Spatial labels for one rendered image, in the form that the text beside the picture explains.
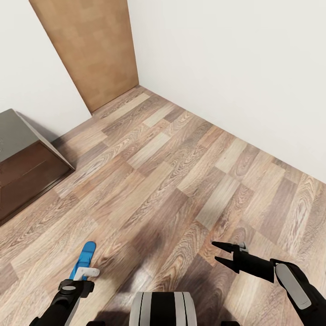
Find robot trunk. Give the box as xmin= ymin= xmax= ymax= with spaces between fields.
xmin=129 ymin=292 xmax=197 ymax=326

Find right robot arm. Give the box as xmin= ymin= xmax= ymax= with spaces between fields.
xmin=212 ymin=241 xmax=326 ymax=326

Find sandal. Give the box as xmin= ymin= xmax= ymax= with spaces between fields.
xmin=69 ymin=241 xmax=96 ymax=280

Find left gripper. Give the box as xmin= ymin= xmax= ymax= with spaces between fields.
xmin=58 ymin=279 xmax=95 ymax=298

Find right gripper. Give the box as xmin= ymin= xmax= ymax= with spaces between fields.
xmin=212 ymin=241 xmax=260 ymax=278

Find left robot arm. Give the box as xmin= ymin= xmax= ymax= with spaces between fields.
xmin=29 ymin=267 xmax=100 ymax=326

